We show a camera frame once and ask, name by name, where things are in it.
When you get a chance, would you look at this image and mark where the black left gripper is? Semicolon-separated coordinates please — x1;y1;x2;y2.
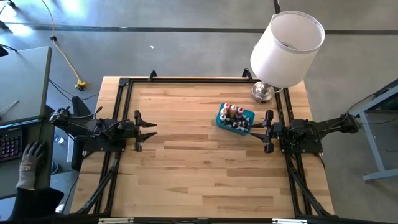
117;110;159;153

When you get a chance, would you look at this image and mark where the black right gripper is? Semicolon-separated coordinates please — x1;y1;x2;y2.
249;109;284;154

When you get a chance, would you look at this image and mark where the teal plastic bin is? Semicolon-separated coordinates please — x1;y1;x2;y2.
215;102;256;136

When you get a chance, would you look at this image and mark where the person's forearm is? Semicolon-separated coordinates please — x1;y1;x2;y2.
7;186;65;222

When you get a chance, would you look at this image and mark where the table lamp with white shade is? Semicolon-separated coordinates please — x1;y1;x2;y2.
250;11;326;104

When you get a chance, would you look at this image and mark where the person's gloved hand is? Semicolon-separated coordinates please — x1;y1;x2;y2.
15;141;47;191

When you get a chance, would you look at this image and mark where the grey desk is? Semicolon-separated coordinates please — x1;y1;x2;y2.
0;46;53;125

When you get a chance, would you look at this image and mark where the black keyboard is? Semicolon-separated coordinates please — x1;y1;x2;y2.
0;127;24;163

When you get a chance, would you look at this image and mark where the grey rod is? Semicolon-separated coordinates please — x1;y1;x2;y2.
0;99;20;114

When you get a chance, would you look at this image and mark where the black aluminium table frame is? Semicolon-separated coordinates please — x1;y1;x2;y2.
70;68;335;218

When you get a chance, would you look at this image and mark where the yellow extension cable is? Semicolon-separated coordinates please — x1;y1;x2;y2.
41;0;88;91

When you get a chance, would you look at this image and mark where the silver metal bracket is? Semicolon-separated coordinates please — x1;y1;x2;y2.
98;217;134;224
272;218;308;224

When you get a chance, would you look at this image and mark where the blue-grey metal table frame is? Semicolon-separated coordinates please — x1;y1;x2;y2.
350;79;398;183

